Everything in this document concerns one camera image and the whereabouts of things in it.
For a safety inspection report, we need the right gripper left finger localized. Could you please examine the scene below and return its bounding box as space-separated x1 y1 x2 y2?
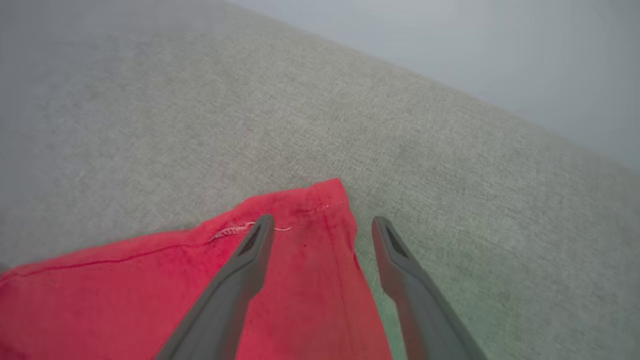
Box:
155 215 275 360

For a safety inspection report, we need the red garment with white trim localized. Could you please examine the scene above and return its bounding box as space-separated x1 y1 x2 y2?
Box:
0 178 393 360

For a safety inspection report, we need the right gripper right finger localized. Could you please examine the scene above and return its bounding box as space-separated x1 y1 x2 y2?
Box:
371 216 488 360

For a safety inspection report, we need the grey-green fabric sofa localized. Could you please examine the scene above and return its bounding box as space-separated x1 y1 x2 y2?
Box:
0 0 640 360

